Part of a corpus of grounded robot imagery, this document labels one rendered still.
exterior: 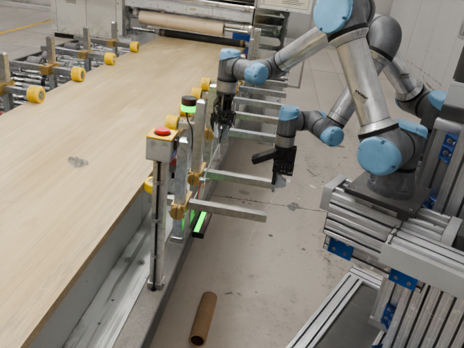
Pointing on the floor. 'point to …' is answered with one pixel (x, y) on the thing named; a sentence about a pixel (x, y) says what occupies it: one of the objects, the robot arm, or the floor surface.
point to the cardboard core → (203, 320)
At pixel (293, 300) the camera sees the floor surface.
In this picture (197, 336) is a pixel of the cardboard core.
